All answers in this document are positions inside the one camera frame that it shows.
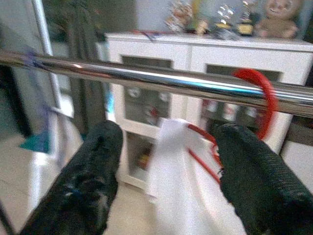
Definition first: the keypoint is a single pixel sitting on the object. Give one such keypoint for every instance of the yellow black small object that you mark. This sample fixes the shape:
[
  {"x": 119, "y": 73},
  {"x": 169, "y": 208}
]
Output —
[{"x": 245, "y": 28}]

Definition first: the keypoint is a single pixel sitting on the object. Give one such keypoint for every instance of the white glass-door cabinet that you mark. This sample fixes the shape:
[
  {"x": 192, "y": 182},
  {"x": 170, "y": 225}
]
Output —
[{"x": 220, "y": 54}]

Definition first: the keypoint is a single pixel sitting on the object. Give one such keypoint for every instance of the teal floor mat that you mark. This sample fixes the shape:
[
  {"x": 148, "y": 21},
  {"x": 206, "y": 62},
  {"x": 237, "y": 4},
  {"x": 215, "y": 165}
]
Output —
[{"x": 34, "y": 144}]

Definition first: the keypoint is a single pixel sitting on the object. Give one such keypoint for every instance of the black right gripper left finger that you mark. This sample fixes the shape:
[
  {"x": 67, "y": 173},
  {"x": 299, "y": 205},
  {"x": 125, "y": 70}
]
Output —
[{"x": 80, "y": 176}]

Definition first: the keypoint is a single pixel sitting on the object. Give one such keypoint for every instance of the dark small gadget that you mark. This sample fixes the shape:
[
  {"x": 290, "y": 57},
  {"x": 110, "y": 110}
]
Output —
[{"x": 227, "y": 34}]

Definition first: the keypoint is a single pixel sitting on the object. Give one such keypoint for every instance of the brown stuffed toy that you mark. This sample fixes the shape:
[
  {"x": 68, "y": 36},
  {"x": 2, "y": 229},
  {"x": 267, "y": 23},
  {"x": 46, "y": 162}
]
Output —
[{"x": 276, "y": 24}]

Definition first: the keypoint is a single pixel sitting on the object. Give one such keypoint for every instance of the white T-shirt dark lettering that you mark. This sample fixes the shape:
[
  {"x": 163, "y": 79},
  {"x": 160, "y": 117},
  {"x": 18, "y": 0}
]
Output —
[{"x": 176, "y": 171}]

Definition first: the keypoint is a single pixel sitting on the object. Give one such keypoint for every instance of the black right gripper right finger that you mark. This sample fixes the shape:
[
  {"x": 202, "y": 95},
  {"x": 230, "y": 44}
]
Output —
[{"x": 259, "y": 183}]

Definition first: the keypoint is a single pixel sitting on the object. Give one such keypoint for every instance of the white-framed glass sliding door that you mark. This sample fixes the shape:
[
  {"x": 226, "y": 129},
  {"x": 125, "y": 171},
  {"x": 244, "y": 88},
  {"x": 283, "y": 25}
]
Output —
[{"x": 41, "y": 19}]

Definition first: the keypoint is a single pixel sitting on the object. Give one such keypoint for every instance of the dark grey curtain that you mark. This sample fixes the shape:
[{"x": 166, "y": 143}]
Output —
[{"x": 80, "y": 36}]

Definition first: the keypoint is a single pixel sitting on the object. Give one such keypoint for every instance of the chrome clothes rack rail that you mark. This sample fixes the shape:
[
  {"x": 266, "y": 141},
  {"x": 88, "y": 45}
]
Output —
[{"x": 146, "y": 76}]

